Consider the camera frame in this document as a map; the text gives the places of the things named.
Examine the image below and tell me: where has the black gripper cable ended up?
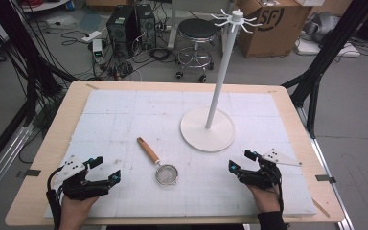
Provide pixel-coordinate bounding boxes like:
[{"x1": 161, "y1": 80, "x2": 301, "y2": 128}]
[{"x1": 45, "y1": 166, "x2": 63, "y2": 230}]

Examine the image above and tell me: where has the person's left hand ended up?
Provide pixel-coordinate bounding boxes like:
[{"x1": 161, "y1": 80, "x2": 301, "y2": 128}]
[{"x1": 58, "y1": 194, "x2": 100, "y2": 230}]

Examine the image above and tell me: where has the white gridded table mat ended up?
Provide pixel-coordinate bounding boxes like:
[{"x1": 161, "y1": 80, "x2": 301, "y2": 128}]
[{"x1": 43, "y1": 89, "x2": 318, "y2": 219}]

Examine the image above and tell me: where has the white bench power supply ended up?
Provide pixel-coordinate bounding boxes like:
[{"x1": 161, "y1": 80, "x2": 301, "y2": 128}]
[{"x1": 92, "y1": 38, "x2": 105, "y2": 64}]

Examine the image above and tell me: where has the coiled black floor cable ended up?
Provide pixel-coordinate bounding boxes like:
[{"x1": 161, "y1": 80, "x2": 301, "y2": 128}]
[{"x1": 149, "y1": 47, "x2": 177, "y2": 63}]

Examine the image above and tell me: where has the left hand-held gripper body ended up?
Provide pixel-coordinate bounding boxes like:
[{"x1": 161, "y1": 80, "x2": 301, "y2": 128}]
[{"x1": 49, "y1": 154, "x2": 111, "y2": 201}]

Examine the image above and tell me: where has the person's right hand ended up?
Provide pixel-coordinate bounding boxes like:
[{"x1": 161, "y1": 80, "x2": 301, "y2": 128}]
[{"x1": 247, "y1": 183, "x2": 282, "y2": 214}]

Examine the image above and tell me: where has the black metal frame stand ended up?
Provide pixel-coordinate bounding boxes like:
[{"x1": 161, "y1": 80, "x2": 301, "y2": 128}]
[
  {"x1": 0, "y1": 0, "x2": 78, "y2": 180},
  {"x1": 281, "y1": 0, "x2": 368, "y2": 139}
]

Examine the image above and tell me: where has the white hook rack stand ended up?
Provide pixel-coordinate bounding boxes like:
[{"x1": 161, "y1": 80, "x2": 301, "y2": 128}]
[{"x1": 179, "y1": 9, "x2": 263, "y2": 153}]

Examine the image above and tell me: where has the black gripper wrist strap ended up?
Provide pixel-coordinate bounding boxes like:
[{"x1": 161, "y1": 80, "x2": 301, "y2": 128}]
[{"x1": 277, "y1": 176, "x2": 286, "y2": 214}]

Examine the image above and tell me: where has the slim black computer tower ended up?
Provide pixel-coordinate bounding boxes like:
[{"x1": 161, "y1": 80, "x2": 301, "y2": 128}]
[{"x1": 135, "y1": 3, "x2": 157, "y2": 50}]

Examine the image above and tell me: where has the black round stool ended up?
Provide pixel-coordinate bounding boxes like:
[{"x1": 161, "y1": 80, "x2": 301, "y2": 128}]
[{"x1": 174, "y1": 17, "x2": 222, "y2": 84}]

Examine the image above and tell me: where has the brown cardboard box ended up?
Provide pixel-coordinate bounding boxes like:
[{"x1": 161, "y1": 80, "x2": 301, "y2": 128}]
[{"x1": 235, "y1": 0, "x2": 313, "y2": 59}]

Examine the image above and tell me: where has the wooden-handled mesh strainer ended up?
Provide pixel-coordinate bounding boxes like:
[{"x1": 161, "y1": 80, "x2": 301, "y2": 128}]
[{"x1": 136, "y1": 136, "x2": 179, "y2": 186}]

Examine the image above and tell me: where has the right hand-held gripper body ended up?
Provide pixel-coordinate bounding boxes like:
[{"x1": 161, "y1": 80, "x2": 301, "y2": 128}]
[{"x1": 238, "y1": 148, "x2": 303, "y2": 190}]

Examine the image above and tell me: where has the grey bag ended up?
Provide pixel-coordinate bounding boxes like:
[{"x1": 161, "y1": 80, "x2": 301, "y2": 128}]
[{"x1": 302, "y1": 11, "x2": 342, "y2": 43}]

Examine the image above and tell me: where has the aluminium rail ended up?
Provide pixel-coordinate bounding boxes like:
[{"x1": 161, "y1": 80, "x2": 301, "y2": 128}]
[
  {"x1": 296, "y1": 106, "x2": 355, "y2": 230},
  {"x1": 0, "y1": 123, "x2": 35, "y2": 210}
]

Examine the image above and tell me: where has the white power strip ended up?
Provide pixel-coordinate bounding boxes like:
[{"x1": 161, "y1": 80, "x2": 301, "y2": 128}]
[{"x1": 81, "y1": 30, "x2": 103, "y2": 44}]

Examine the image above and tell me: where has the black tape strip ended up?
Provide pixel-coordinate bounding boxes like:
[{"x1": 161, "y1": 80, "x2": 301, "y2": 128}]
[
  {"x1": 314, "y1": 174, "x2": 337, "y2": 184},
  {"x1": 16, "y1": 169, "x2": 42, "y2": 178}
]

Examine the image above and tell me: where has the large black computer tower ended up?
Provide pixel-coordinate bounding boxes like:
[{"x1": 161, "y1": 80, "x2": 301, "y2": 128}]
[{"x1": 105, "y1": 5, "x2": 142, "y2": 59}]

